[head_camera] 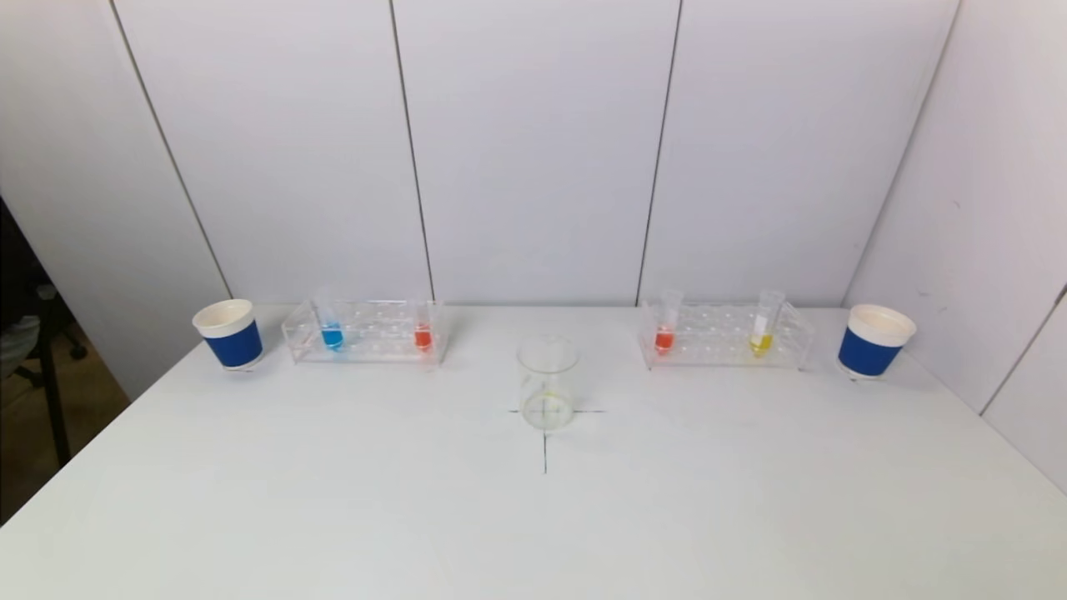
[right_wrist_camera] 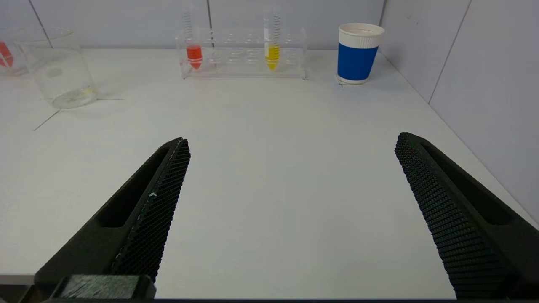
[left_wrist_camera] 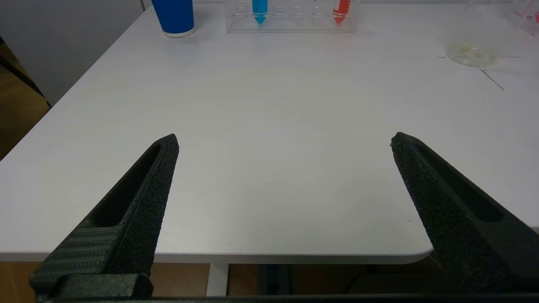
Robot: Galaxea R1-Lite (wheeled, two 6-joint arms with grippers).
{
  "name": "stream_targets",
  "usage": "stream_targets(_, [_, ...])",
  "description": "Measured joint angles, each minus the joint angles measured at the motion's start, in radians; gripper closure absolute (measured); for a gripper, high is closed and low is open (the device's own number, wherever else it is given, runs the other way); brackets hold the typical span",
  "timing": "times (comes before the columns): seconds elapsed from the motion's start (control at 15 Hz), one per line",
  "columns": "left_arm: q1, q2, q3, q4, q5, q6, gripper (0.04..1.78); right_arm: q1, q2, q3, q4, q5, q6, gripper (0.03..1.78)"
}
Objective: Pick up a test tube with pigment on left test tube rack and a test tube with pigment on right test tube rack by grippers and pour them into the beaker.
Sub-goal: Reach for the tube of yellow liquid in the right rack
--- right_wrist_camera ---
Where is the test tube with red pigment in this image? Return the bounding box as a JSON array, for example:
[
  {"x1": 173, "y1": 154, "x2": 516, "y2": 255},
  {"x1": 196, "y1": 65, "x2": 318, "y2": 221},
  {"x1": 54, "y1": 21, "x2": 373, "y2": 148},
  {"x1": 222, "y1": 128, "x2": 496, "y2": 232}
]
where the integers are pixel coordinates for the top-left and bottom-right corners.
[
  {"x1": 0, "y1": 41, "x2": 14, "y2": 68},
  {"x1": 182, "y1": 11, "x2": 203, "y2": 70}
]

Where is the test tube with yellow pigment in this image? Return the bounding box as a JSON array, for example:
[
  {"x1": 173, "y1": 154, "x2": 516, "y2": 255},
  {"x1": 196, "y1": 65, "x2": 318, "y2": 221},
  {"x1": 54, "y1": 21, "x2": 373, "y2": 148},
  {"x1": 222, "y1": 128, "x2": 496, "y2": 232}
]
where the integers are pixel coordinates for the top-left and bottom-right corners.
[{"x1": 264, "y1": 5, "x2": 282, "y2": 71}]

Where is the blue and white paper cup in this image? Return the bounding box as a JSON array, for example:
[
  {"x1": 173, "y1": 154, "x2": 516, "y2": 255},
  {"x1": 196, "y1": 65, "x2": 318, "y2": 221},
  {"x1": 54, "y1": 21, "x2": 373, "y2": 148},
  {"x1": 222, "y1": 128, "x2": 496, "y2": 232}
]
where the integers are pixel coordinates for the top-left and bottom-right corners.
[{"x1": 336, "y1": 23, "x2": 385, "y2": 85}]

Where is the clear glass beaker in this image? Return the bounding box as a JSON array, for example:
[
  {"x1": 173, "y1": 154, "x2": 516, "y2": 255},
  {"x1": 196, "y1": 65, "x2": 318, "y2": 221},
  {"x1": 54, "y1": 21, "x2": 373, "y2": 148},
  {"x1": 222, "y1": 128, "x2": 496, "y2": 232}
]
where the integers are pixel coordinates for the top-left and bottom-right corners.
[{"x1": 17, "y1": 27, "x2": 98, "y2": 109}]

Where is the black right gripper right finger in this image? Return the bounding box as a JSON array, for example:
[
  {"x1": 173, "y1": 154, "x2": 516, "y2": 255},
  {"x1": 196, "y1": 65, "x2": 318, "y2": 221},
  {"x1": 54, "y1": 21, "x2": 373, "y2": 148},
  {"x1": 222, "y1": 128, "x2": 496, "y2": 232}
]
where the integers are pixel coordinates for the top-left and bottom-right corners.
[{"x1": 395, "y1": 132, "x2": 539, "y2": 299}]

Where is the clear acrylic test tube rack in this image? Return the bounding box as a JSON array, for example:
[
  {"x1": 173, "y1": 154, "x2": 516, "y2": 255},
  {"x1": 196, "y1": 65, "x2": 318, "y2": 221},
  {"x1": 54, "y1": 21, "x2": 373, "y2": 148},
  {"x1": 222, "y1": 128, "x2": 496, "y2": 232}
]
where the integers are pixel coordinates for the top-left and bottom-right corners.
[
  {"x1": 0, "y1": 27, "x2": 30, "y2": 76},
  {"x1": 176, "y1": 27, "x2": 307, "y2": 80}
]

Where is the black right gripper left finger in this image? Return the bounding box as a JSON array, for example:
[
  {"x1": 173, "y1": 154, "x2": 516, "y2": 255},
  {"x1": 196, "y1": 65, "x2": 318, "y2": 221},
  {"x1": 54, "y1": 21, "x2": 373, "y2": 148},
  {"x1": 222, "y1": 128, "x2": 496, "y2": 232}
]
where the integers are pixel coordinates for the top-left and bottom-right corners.
[{"x1": 36, "y1": 137, "x2": 191, "y2": 299}]

